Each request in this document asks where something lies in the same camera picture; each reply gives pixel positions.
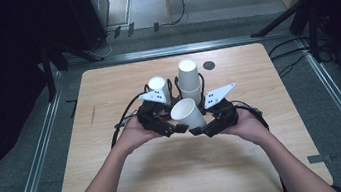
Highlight white floor cable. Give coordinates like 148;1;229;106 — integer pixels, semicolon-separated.
91;29;120;60

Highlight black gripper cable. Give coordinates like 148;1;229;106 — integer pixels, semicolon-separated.
231;96;270;135
104;92;153;149

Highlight black metal stand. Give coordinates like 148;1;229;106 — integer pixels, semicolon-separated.
37;34;111;104

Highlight black round table grommet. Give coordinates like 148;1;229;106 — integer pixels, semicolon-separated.
202;59;217;72

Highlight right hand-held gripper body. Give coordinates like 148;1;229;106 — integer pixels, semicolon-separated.
198;82;244;139

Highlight white paper cup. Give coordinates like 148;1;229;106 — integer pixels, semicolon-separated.
147;74;174;108
168;96;208;133

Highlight person's right hand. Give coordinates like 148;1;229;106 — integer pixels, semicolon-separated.
217;104;273;152

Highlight black floor cables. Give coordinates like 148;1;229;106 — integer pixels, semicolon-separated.
266;35;317;80

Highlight black computer tower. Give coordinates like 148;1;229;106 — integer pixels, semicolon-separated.
65;0;116;53

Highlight person's left hand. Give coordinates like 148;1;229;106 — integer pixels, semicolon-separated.
114;111;169;157

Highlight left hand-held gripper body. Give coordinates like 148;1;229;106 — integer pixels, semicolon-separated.
133;87;179;142

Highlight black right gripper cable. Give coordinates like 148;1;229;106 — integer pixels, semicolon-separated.
231;96;270;135

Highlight cup holder with black rods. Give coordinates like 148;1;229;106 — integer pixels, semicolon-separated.
141;71;210;124

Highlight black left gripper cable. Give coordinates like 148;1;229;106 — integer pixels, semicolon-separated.
104;92;153;149

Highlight stack of white paper cups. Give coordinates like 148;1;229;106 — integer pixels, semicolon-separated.
176;57;205;108

